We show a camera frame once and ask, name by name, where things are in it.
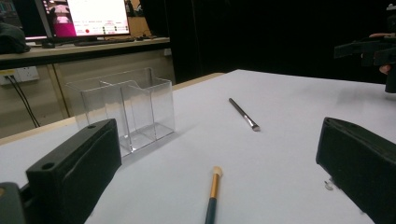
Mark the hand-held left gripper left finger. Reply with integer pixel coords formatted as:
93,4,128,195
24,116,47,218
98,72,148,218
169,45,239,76
26,118,122,224

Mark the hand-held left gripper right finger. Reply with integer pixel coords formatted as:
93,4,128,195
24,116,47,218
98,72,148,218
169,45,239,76
316,117,396,224

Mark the clear acrylic organizer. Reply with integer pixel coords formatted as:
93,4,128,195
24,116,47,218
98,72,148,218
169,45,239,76
65,67,176,158

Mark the black makeup brush silver ferrule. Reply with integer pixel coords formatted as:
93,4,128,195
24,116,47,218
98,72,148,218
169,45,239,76
228,97,261,133

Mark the dark makeup brush gold ferrule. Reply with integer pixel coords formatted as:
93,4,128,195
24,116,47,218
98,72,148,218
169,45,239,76
205,165,224,224

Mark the light wooden table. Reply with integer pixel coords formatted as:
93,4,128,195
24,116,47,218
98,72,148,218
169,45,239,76
0,72,225,147

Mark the white table cover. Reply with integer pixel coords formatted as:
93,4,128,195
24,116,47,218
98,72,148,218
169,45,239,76
0,68,396,224

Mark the black curtain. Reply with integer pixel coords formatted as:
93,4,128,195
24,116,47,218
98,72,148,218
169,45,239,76
139,0,396,86

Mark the long wooden desk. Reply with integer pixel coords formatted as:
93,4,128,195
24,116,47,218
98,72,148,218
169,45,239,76
0,36,172,71

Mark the black keyboard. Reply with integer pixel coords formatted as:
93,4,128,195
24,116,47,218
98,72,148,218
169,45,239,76
74,36,136,48

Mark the dark cloth bag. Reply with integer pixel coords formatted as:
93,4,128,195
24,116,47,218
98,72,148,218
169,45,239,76
0,21,32,55

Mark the lit computer monitor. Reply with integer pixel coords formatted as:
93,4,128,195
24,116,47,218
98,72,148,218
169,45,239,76
35,0,132,43

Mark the brown cardboard box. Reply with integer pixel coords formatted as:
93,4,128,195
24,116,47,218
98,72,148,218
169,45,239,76
127,15,153,38

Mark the dark computer monitor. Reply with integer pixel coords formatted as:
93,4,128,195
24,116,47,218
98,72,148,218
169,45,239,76
0,0,48,41

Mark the black power cable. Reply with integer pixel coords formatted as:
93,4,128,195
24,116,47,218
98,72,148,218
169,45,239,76
11,75,42,127
6,75,38,129

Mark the white wall socket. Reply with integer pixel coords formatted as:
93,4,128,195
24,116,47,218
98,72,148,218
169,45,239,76
0,65,40,87

